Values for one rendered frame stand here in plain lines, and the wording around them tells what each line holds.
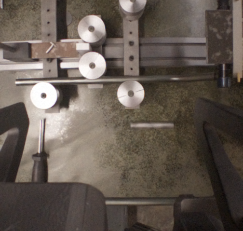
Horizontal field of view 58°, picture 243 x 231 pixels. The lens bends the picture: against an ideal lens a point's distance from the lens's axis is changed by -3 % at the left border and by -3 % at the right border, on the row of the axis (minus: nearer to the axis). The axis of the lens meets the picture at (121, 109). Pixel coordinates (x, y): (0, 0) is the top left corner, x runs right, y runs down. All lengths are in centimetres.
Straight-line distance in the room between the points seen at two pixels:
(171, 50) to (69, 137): 30
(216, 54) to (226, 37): 3
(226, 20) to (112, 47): 22
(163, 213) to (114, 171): 111
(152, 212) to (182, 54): 126
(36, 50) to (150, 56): 23
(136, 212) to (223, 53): 134
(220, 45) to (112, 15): 25
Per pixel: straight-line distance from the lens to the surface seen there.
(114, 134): 52
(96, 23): 44
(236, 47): 40
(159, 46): 50
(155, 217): 163
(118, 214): 130
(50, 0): 52
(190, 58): 52
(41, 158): 53
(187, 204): 31
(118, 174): 54
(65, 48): 45
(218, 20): 40
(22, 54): 47
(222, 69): 39
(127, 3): 45
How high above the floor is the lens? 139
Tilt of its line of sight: 86 degrees down
